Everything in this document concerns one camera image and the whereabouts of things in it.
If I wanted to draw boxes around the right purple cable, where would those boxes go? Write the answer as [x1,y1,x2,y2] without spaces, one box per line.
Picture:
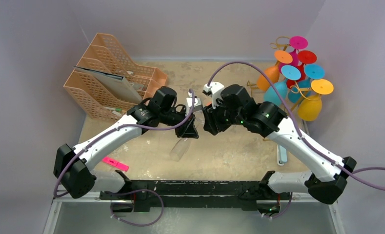
[207,61,385,192]

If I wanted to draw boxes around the orange wine glass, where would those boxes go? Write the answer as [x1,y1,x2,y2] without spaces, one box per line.
[256,50,293,91]

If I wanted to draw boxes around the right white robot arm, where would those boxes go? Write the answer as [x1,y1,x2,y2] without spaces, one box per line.
[203,82,357,205]

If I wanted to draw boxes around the yellow wine glass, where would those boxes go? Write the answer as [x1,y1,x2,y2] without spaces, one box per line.
[297,78,334,121]

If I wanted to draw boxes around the blue wine glass front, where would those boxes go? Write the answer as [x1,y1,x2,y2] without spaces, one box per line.
[263,65,301,106]

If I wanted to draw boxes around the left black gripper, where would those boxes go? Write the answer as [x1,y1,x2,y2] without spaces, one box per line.
[160,106,199,138]

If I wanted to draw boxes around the grey folder in organizer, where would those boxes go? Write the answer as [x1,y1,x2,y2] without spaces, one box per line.
[74,66,142,104]

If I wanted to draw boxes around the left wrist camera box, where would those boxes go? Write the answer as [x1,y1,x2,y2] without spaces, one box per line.
[186,92,203,114]

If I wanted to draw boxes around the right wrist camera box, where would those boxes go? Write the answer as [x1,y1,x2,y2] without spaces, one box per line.
[203,82,225,109]

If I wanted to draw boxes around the clear wine glass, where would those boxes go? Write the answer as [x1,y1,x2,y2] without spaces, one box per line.
[169,114,206,162]

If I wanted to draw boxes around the gold wire glass rack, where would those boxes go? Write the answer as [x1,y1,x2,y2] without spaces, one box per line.
[264,36,311,106]

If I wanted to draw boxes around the pink plastic clip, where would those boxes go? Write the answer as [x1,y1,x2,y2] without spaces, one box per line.
[102,156,129,172]

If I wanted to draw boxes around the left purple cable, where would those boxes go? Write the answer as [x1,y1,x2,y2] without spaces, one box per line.
[52,89,196,198]

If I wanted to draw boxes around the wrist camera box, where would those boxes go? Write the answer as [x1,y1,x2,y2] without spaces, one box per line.
[186,92,203,114]
[203,82,225,109]

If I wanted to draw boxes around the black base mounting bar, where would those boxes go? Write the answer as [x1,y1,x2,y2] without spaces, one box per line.
[100,180,290,212]

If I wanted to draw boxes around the orange plastic file organizer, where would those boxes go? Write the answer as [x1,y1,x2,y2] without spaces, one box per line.
[64,33,168,122]

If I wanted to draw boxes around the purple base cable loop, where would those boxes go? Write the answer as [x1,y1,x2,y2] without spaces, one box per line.
[110,189,165,227]

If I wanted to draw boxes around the magenta wine glass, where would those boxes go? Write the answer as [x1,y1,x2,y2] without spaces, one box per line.
[279,36,308,73]

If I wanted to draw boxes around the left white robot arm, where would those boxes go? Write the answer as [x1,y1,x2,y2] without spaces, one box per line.
[53,86,200,198]

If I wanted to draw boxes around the red wine glass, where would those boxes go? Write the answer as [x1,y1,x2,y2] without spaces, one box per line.
[286,50,317,88]

